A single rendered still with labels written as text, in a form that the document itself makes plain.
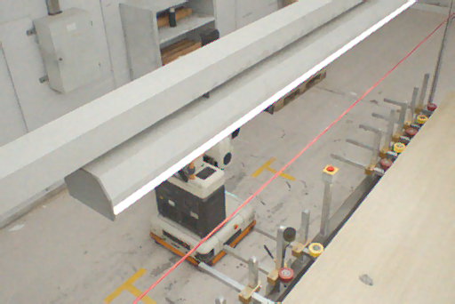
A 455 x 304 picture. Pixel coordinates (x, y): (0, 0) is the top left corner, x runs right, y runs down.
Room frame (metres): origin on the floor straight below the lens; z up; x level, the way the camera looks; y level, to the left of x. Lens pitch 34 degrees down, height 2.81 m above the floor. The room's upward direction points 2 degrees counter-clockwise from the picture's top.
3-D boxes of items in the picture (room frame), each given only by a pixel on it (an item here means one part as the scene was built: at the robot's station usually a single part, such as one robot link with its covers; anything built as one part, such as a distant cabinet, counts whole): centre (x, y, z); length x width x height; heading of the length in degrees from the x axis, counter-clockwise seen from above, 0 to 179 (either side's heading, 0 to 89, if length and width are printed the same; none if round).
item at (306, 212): (1.93, -0.40, 0.87); 0.04 x 0.04 x 0.48; 52
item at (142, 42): (4.61, 0.54, 0.78); 0.90 x 0.45 x 1.55; 142
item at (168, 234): (2.63, 0.44, 0.23); 0.41 x 0.02 x 0.08; 50
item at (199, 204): (2.82, 0.31, 0.59); 0.55 x 0.34 x 0.83; 50
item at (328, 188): (2.13, -0.56, 0.93); 0.05 x 0.05 x 0.45; 52
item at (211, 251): (2.89, 0.25, 0.16); 0.67 x 0.64 x 0.25; 140
